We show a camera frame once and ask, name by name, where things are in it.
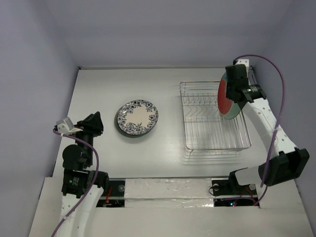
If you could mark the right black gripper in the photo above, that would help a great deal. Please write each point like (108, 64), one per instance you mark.
(235, 82)

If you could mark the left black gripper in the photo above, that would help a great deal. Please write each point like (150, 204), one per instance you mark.
(93, 123)

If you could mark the grey reindeer plate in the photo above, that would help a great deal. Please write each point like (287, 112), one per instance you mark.
(132, 128)

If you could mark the plain teal plate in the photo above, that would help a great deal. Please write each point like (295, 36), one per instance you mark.
(132, 136)

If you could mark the red teal flower plate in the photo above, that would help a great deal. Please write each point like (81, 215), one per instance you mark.
(223, 102)

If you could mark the blue floral white plate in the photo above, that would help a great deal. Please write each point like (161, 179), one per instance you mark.
(139, 112)

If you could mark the mint green flower plate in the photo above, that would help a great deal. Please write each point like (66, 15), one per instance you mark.
(232, 112)

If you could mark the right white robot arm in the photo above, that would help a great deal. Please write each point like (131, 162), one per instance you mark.
(285, 161)

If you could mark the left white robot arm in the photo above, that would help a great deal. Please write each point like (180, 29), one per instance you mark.
(83, 182)

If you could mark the white foam block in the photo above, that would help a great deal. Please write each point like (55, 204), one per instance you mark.
(168, 193)

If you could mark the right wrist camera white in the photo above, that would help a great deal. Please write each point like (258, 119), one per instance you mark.
(241, 61)

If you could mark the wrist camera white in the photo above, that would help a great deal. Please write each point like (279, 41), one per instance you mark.
(241, 61)
(66, 126)

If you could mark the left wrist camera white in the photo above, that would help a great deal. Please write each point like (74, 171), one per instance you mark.
(66, 126)

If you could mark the metal wire dish rack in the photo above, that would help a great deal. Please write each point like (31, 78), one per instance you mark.
(206, 131)

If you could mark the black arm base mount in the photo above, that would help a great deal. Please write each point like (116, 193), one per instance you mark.
(226, 187)

